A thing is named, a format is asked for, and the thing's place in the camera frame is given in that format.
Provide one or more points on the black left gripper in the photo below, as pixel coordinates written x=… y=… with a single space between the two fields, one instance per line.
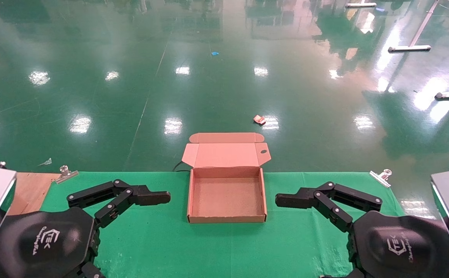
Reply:
x=46 y=243

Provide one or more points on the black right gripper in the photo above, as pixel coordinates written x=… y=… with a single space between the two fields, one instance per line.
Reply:
x=402 y=247

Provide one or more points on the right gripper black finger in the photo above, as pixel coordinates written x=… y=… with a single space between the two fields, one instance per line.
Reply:
x=294 y=199

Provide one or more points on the brown cardboard mailer box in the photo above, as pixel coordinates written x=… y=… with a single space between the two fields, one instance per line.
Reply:
x=226 y=197

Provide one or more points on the silver metal binder clip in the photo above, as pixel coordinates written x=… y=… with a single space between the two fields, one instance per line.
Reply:
x=2 y=165
x=381 y=177
x=65 y=174

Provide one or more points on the red litter scrap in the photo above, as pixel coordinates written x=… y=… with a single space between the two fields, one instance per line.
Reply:
x=259 y=119

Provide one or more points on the green table cloth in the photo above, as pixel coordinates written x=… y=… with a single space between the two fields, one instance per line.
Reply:
x=216 y=247

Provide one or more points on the wooden table board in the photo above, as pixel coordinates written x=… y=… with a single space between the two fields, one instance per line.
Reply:
x=31 y=189

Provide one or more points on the white litter scrap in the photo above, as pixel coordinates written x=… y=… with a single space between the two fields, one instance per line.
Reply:
x=46 y=162

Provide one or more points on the white table leg with pole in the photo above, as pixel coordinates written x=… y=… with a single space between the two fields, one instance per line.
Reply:
x=410 y=48

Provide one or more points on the short white table foot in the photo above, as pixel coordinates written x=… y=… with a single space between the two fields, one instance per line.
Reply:
x=359 y=5

